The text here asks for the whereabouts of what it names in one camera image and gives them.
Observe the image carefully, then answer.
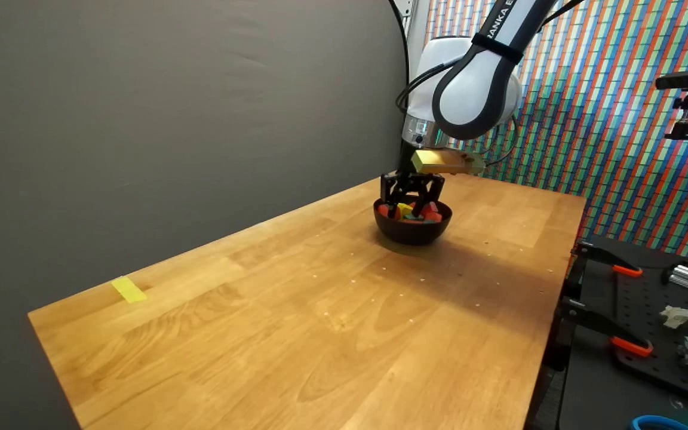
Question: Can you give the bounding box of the black round bowl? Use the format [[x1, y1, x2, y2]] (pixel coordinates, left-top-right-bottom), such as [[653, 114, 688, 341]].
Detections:
[[370, 196, 453, 245]]

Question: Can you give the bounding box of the crumpled white paper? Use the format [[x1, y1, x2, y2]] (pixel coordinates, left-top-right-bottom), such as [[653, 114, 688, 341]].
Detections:
[[660, 302, 688, 330]]

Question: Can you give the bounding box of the black clamp orange handle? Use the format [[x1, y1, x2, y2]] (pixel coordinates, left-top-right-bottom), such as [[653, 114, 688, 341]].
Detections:
[[563, 295, 656, 362], [575, 238, 648, 282]]

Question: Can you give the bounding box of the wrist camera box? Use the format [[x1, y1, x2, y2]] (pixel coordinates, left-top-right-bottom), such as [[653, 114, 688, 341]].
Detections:
[[409, 147, 476, 179]]

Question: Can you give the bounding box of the grey collapsible backdrop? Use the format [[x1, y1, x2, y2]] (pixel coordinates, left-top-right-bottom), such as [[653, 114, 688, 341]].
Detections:
[[0, 0, 412, 430]]

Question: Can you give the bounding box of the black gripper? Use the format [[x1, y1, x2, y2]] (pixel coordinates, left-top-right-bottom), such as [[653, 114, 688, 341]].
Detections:
[[377, 141, 446, 216]]

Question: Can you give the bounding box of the diagonally striped fabric screen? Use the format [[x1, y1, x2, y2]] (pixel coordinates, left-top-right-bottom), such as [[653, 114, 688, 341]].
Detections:
[[407, 0, 688, 261]]

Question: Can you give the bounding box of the yellow tape strip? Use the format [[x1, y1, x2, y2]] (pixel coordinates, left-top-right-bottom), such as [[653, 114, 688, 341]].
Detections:
[[109, 276, 151, 305]]

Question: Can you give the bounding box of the black perforated breadboard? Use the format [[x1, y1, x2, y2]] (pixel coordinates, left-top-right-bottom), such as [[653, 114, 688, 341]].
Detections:
[[530, 235, 688, 430]]

